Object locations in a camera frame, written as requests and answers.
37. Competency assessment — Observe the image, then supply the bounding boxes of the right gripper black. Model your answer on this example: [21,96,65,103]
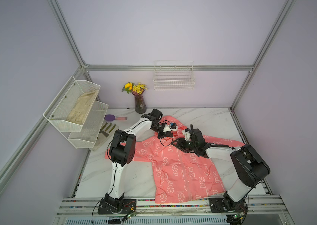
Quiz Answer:
[171,137,197,152]

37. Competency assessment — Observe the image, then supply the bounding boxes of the pink hooded jacket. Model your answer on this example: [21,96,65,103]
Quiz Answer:
[104,115,246,204]

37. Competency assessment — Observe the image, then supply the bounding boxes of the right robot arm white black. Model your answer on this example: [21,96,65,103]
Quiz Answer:
[172,126,271,212]

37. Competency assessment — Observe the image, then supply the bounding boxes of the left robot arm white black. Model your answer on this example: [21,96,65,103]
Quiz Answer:
[99,109,178,212]

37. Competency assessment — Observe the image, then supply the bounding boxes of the dark glass vase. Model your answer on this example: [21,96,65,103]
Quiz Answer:
[134,94,147,114]

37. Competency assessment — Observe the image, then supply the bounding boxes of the yellow flower bouquet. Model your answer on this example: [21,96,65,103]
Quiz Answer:
[121,82,148,95]

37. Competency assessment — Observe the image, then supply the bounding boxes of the purple pink hairbrush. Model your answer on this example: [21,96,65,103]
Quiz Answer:
[104,114,127,122]

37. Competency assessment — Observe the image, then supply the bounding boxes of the beige green work glove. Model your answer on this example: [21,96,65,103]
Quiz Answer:
[90,122,119,152]

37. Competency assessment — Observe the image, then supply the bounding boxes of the white mesh lower shelf bin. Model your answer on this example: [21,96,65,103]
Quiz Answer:
[66,101,108,149]

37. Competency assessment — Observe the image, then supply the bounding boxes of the white mesh shelf bin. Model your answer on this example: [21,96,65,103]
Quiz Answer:
[66,101,108,149]
[43,76,100,133]

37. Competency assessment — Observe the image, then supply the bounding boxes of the beige cloth in bin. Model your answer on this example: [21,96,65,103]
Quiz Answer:
[67,90,98,125]

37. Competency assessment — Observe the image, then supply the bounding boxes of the white mesh upper shelf bin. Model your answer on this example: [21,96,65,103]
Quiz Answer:
[43,76,100,133]

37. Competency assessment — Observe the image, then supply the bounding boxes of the white wire wall basket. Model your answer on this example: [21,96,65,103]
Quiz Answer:
[153,61,196,91]

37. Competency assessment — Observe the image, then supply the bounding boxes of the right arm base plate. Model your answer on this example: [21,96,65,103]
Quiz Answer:
[209,197,247,213]

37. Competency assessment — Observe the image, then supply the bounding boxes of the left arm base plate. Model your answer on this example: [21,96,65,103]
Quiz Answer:
[96,198,137,215]

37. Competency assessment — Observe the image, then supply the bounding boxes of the aluminium rail front frame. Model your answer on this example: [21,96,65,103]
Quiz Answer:
[56,195,289,217]

